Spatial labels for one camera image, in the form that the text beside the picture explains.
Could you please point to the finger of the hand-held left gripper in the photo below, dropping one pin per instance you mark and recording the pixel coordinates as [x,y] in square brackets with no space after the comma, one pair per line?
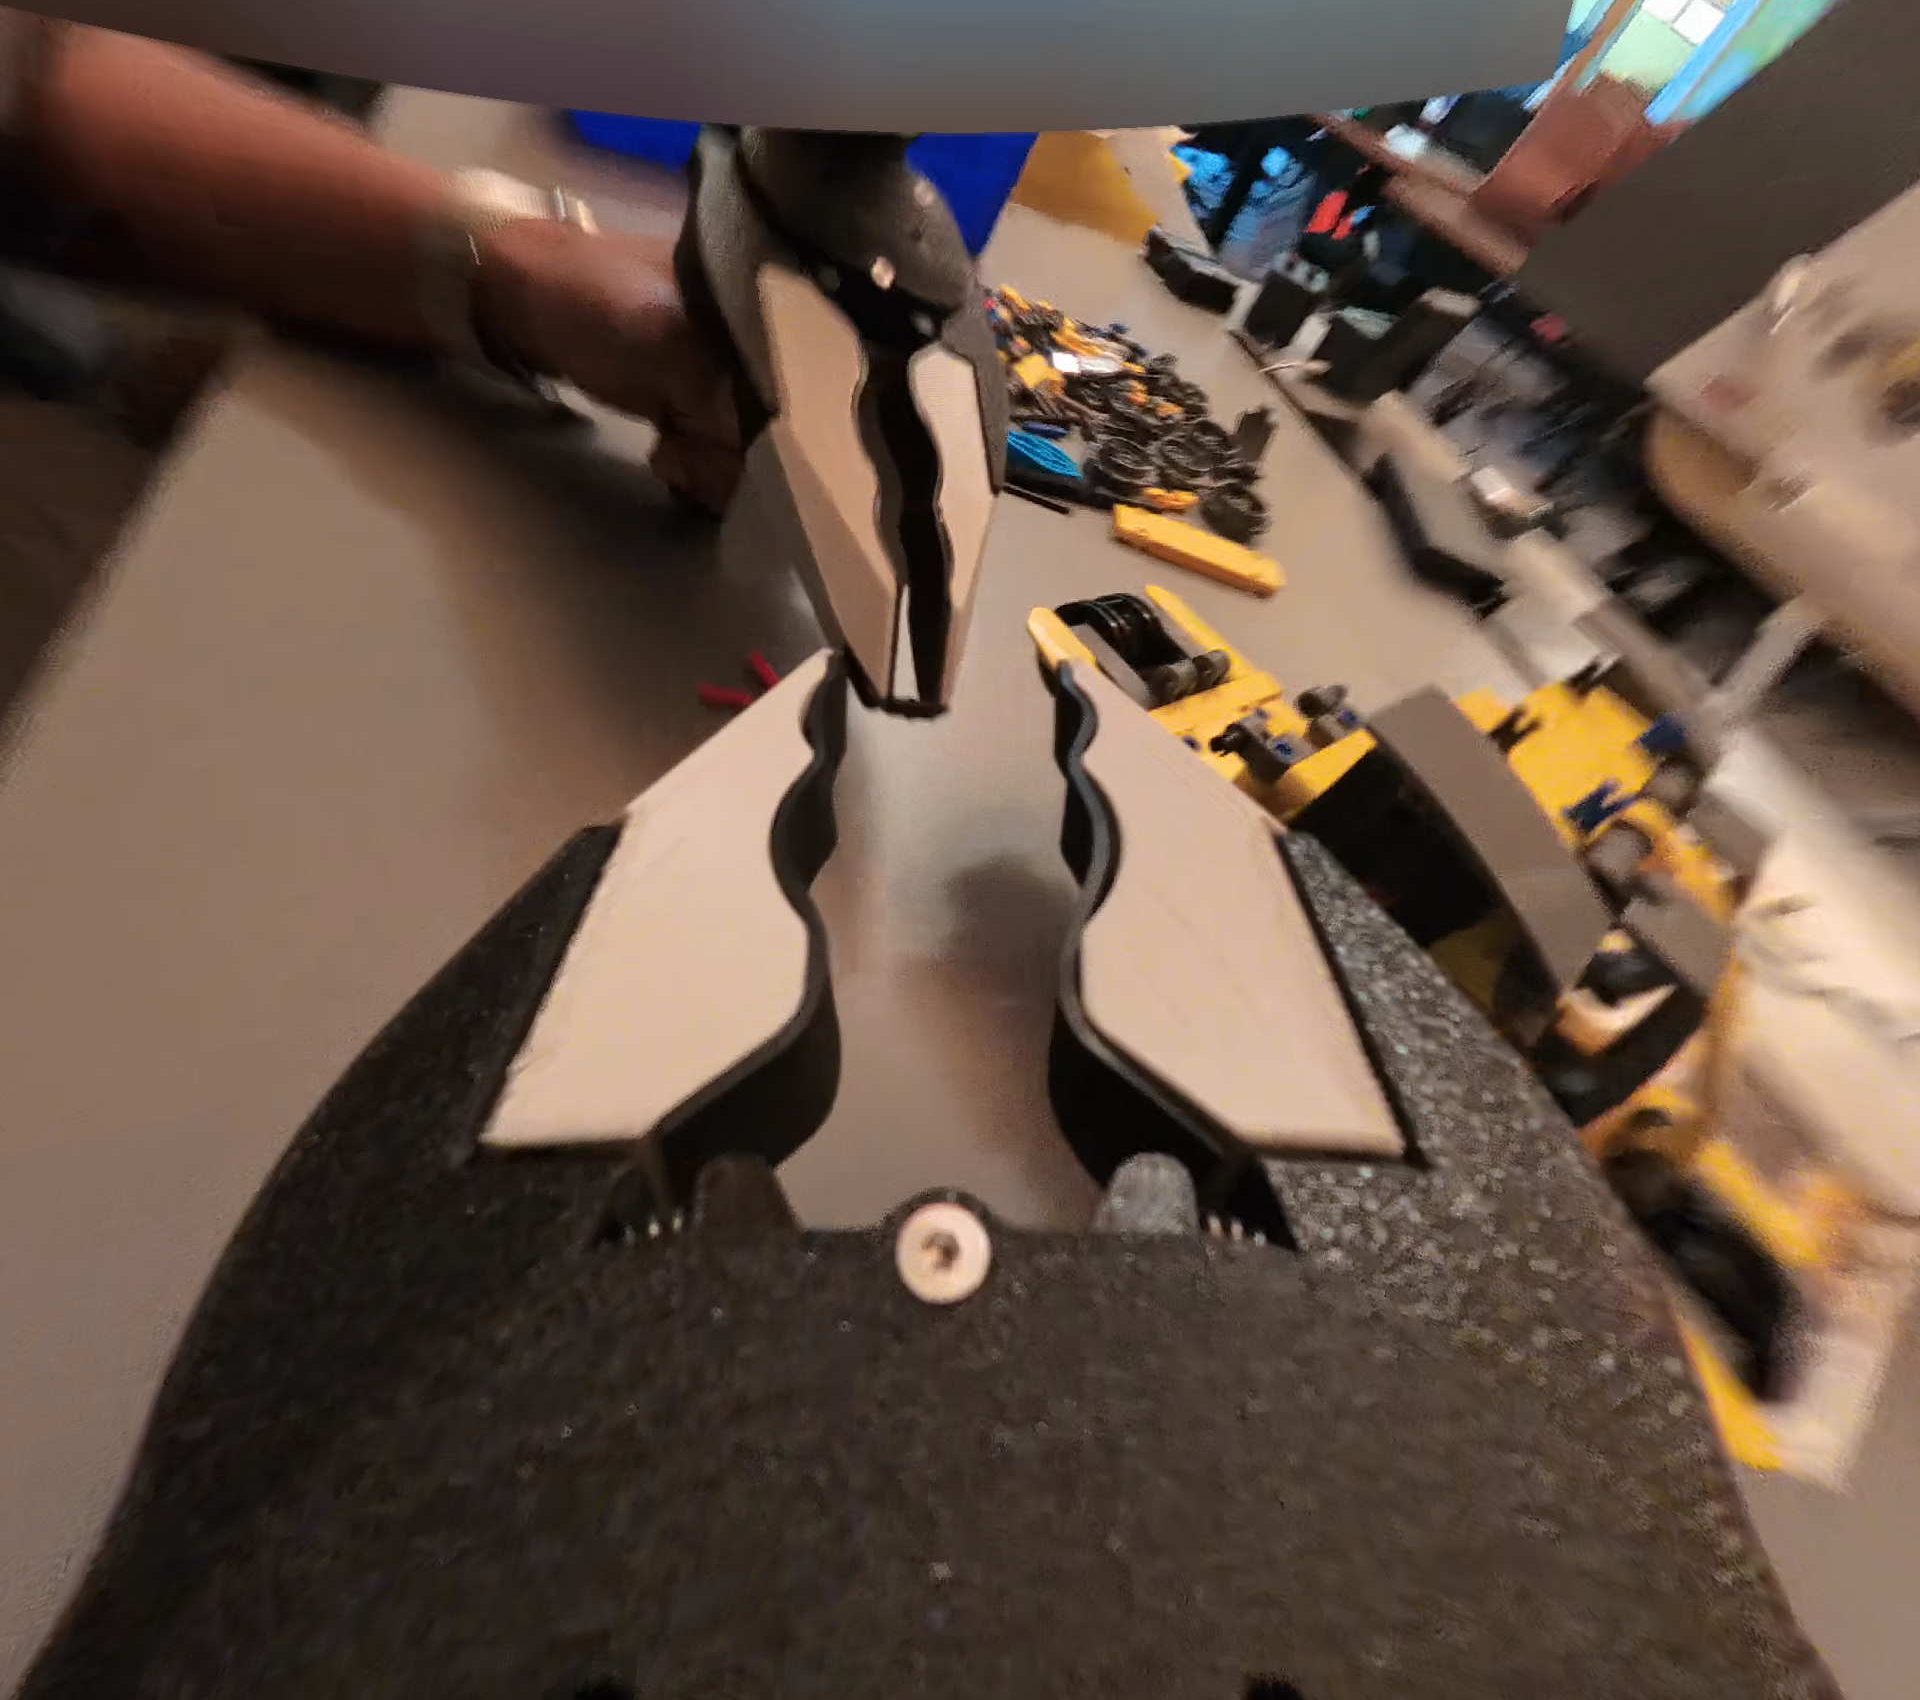
[960,471]
[818,440]

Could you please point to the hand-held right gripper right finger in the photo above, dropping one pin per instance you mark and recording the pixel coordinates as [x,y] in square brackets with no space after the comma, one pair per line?
[1215,965]

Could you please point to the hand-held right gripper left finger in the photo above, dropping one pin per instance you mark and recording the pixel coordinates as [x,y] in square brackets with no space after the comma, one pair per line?
[675,951]

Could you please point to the person's left forearm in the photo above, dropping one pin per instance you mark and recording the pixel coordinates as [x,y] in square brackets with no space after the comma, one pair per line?
[225,201]

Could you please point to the person's left hand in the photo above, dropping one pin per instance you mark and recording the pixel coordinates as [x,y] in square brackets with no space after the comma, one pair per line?
[601,335]

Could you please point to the blue container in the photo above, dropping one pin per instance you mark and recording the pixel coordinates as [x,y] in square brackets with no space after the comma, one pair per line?
[974,179]

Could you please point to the pile of toy building parts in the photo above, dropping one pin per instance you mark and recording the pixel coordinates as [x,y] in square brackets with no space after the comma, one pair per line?
[1141,424]

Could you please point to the red toy pin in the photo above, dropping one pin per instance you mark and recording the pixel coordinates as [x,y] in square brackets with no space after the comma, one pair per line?
[729,692]
[763,669]

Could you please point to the yellow box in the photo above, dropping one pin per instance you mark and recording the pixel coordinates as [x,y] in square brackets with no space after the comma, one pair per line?
[1089,179]

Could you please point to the yellow toy beam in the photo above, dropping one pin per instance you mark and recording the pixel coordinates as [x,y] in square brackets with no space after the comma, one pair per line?
[1200,548]

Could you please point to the black case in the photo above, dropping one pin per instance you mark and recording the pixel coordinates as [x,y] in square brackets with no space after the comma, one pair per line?
[1290,308]
[1189,272]

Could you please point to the white cluttered table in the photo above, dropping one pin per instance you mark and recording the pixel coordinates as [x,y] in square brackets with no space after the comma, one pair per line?
[1784,411]

